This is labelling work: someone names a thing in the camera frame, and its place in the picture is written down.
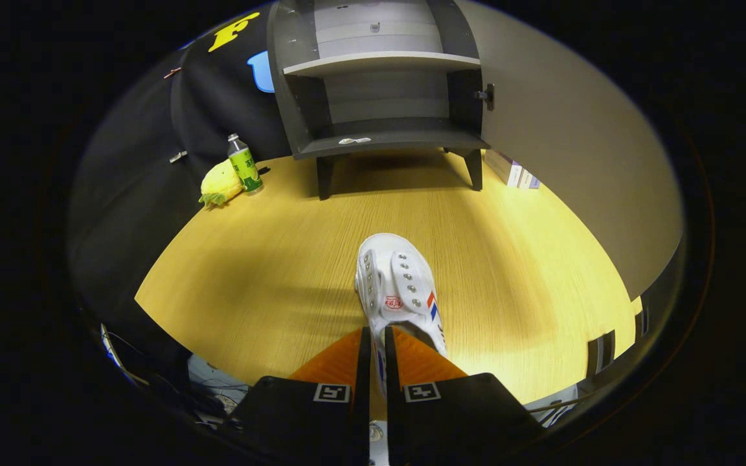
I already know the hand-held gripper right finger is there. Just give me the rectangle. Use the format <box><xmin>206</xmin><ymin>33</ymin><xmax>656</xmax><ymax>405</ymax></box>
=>
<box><xmin>384</xmin><ymin>326</ymin><xmax>545</xmax><ymax>466</ymax></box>

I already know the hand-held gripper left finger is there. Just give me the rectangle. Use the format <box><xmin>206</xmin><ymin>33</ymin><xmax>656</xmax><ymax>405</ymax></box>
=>
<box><xmin>218</xmin><ymin>327</ymin><xmax>372</xmax><ymax>466</ymax></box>

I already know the white shoe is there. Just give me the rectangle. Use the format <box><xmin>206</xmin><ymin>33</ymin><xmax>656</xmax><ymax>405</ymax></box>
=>
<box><xmin>354</xmin><ymin>233</ymin><xmax>448</xmax><ymax>399</ymax></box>

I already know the dark grey shoe cabinet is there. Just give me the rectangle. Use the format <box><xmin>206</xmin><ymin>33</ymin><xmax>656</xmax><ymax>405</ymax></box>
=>
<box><xmin>267</xmin><ymin>0</ymin><xmax>497</xmax><ymax>200</ymax></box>

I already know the beige shoe cabinet door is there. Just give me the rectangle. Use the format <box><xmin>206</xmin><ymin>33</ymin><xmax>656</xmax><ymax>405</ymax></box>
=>
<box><xmin>454</xmin><ymin>0</ymin><xmax>686</xmax><ymax>337</ymax></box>

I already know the yellow pineapple plush toy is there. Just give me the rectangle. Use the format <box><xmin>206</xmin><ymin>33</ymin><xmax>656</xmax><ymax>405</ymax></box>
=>
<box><xmin>199</xmin><ymin>159</ymin><xmax>245</xmax><ymax>208</ymax></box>

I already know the green label drink bottle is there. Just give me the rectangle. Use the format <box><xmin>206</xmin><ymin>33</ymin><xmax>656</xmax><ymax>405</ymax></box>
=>
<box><xmin>227</xmin><ymin>134</ymin><xmax>264</xmax><ymax>194</ymax></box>

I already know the white and purple box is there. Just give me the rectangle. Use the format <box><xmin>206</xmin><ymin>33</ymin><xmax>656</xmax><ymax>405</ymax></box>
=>
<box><xmin>484</xmin><ymin>150</ymin><xmax>522</xmax><ymax>188</ymax></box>

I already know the black backdrop cloth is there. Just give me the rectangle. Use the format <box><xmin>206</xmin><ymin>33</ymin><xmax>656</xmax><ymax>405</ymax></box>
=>
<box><xmin>69</xmin><ymin>6</ymin><xmax>293</xmax><ymax>363</ymax></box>

